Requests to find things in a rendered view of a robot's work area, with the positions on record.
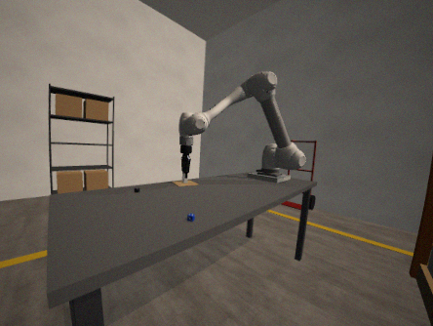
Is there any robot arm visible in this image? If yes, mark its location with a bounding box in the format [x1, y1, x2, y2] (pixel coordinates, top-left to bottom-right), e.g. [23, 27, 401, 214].
[179, 71, 305, 177]

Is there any tan flat mat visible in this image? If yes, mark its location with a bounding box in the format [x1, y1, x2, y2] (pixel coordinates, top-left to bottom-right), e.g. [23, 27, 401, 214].
[172, 181, 198, 186]

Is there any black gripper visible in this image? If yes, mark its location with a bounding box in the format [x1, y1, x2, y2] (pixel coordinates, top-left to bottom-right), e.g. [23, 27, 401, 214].
[180, 145, 192, 183]

